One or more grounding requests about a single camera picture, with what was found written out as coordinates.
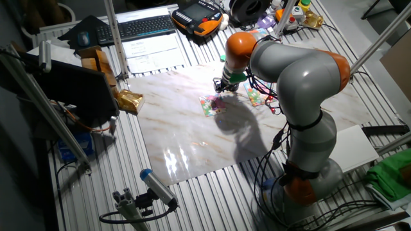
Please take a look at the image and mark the colourful cartoon jigsaw puzzle board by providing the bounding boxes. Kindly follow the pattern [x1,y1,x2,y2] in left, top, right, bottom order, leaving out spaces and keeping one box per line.
[198,93,228,118]
[243,81,277,108]

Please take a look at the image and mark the black mouse pad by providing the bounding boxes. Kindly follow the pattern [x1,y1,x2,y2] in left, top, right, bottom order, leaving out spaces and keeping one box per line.
[57,15,112,51]

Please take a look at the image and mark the black chair base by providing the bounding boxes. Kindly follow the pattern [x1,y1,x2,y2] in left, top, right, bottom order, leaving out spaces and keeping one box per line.
[360,0,411,21]

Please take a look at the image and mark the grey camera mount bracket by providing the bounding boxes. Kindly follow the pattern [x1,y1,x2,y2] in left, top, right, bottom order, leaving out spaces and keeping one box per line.
[112,187,152,231]

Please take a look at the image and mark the black monitor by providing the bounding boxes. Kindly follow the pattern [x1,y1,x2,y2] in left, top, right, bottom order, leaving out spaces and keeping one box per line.
[17,51,120,128]

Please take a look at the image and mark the flat white box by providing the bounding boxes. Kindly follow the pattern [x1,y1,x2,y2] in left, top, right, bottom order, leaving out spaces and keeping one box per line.
[329,124,380,173]

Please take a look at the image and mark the orange black teach pendant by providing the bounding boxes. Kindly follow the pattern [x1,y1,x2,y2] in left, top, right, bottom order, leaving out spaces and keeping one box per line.
[171,0,225,38]

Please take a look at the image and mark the orange cable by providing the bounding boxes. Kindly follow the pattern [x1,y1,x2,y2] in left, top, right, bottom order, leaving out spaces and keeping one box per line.
[56,101,113,133]

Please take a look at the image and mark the white rounded plastic toy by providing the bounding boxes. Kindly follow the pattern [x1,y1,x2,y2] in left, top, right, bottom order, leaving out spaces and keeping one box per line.
[219,13,230,31]

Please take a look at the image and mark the brown cardboard boxes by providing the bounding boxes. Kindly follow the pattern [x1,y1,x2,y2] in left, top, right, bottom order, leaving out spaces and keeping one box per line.
[78,46,118,97]

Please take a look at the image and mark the black metal bar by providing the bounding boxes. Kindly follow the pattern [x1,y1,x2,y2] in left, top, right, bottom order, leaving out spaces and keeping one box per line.
[362,124,411,138]

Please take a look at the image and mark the silver bar camera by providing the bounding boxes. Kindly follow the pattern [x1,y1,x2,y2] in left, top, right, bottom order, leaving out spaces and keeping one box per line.
[38,40,53,74]

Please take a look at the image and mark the aluminium frame beam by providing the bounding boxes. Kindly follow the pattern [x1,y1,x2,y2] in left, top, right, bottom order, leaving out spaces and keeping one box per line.
[375,131,411,157]
[0,44,93,176]

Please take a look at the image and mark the plain white sheet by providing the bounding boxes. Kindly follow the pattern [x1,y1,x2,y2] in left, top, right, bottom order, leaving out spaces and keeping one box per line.
[27,43,83,68]

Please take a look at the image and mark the green printed wrist mount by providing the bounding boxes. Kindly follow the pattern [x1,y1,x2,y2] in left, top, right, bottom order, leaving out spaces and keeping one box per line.
[220,55,248,85]

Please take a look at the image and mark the white round chair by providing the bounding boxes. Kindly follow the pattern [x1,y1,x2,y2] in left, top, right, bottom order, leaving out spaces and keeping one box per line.
[19,2,77,41]

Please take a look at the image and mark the blue box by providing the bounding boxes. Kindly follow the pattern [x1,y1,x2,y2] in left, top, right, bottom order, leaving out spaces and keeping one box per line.
[57,132,94,164]

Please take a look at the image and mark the purple plastic item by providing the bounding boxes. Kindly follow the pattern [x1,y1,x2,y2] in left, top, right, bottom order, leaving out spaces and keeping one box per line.
[256,14,277,30]

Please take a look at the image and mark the black camera cable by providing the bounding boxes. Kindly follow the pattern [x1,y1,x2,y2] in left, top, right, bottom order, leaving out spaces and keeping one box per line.
[98,198,178,225]

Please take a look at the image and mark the black computer keyboard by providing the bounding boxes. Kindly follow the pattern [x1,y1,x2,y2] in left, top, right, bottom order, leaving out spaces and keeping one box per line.
[95,14,177,46]

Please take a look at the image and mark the dangling board with red light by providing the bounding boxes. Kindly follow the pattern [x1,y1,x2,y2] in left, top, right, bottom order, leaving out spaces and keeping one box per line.
[265,94,278,115]

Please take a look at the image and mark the printed white paper sheet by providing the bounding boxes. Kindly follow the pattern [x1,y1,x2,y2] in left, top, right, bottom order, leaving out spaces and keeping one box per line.
[121,33,179,59]
[127,47,188,75]

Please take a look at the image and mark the blue orange jigsaw puzzle board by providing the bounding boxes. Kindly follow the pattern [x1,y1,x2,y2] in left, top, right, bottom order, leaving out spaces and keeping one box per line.
[247,28,271,38]

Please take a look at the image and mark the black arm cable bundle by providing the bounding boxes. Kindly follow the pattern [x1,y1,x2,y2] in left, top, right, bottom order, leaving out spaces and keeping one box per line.
[245,69,293,231]

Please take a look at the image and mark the small grey switch box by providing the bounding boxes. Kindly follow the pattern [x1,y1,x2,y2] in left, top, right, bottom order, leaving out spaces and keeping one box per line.
[290,5,305,21]

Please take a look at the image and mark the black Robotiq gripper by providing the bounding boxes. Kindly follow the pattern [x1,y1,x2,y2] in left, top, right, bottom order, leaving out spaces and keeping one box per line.
[214,78,239,95]

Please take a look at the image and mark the gold foil bag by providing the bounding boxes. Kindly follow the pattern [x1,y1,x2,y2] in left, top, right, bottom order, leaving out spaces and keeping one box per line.
[114,89,146,116]

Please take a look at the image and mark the grey box with red button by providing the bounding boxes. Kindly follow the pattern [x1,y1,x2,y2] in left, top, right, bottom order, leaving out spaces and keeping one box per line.
[284,15,300,32]

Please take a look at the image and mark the aluminium profile post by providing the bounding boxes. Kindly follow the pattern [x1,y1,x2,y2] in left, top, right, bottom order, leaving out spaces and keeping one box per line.
[348,2,411,83]
[102,0,130,81]
[274,0,298,37]

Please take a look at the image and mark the green cloth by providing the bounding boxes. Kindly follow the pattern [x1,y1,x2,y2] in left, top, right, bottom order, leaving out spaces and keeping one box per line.
[365,148,411,203]

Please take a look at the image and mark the black filament spool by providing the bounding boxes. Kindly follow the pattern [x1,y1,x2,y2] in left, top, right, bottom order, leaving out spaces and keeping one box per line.
[228,0,272,29]

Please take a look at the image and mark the brown cardboard panel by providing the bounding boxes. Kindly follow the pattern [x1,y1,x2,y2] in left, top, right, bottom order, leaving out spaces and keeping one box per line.
[380,37,411,101]

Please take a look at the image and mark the dark computer mouse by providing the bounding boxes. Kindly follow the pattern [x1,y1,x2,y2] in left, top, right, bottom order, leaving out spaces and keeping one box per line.
[76,31,91,48]

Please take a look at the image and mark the silver camera with blue cap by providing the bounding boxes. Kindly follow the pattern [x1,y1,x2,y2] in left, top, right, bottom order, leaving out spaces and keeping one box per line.
[139,167,179,208]

